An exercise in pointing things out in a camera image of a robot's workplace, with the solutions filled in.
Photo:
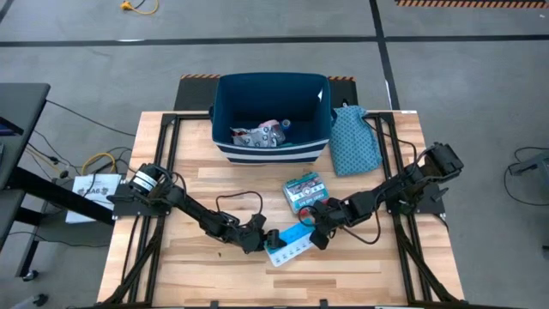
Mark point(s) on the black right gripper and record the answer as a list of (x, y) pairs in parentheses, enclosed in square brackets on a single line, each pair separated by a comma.
[(334, 214)]

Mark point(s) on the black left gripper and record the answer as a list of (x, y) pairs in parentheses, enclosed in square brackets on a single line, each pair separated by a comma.
[(251, 236)]

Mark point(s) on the blue white pill organizer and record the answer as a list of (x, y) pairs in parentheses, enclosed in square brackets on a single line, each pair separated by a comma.
[(291, 253)]

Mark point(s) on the green first aid kit box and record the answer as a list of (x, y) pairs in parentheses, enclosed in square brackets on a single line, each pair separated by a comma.
[(304, 189)]

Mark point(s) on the green bandage roll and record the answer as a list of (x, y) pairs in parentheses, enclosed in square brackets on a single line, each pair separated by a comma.
[(288, 144)]

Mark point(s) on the white printed plastic packet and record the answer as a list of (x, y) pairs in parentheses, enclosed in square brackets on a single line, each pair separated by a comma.
[(257, 137)]

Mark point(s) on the pink round container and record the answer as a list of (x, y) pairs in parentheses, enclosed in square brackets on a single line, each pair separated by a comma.
[(270, 123)]

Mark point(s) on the blue bandage roll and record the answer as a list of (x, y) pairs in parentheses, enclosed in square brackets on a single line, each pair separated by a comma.
[(285, 124)]

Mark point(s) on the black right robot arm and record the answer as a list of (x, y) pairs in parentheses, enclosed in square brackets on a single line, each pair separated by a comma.
[(394, 189)]

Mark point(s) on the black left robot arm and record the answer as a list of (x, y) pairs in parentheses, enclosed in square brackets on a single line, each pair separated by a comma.
[(193, 208)]

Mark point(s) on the navy white striped fabric bin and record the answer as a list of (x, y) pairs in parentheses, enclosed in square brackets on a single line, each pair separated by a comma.
[(270, 98)]

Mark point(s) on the teal patterned fabric pouch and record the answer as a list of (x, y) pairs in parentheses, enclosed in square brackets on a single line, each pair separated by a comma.
[(354, 141)]

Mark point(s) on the black hazard-edged floor mat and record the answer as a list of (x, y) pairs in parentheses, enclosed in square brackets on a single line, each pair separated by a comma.
[(193, 96)]

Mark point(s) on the white printed paper sheet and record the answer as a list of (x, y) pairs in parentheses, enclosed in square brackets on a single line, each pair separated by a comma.
[(92, 193)]

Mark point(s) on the grey equipment stand foot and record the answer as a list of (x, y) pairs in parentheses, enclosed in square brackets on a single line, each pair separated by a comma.
[(532, 165)]

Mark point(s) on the black desk caster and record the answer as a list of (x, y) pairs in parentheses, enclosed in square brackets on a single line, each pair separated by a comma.
[(40, 299), (30, 274)]

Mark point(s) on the hazard striped floor strip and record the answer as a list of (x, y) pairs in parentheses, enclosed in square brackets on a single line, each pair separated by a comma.
[(472, 3)]

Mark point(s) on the dark grey desk top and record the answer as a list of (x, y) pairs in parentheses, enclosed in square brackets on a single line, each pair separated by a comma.
[(21, 111)]

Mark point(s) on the blue item on desk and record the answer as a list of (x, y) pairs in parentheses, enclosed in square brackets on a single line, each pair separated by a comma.
[(8, 127)]

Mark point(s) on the black table edge bracket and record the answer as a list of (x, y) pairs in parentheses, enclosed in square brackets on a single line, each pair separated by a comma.
[(323, 303), (213, 304)]

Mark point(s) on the black desk leg frame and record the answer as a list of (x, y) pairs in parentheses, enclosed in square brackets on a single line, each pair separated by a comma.
[(51, 193)]

